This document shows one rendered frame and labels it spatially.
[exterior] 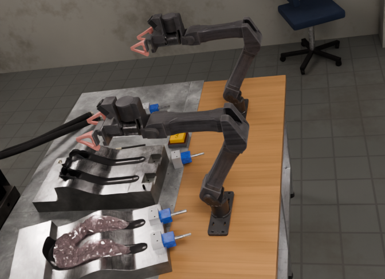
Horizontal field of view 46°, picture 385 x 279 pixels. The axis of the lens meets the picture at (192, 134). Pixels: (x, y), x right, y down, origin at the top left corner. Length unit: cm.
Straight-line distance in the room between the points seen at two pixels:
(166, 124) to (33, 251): 63
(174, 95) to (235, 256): 105
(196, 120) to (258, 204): 45
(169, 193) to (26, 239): 53
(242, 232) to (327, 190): 129
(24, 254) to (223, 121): 80
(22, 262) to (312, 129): 218
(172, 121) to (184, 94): 95
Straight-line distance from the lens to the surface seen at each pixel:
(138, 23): 444
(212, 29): 185
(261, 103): 211
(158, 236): 151
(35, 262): 159
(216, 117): 131
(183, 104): 221
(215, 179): 148
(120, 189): 172
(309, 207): 269
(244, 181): 172
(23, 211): 198
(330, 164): 294
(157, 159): 182
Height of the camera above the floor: 198
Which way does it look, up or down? 36 degrees down
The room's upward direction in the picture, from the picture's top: 15 degrees counter-clockwise
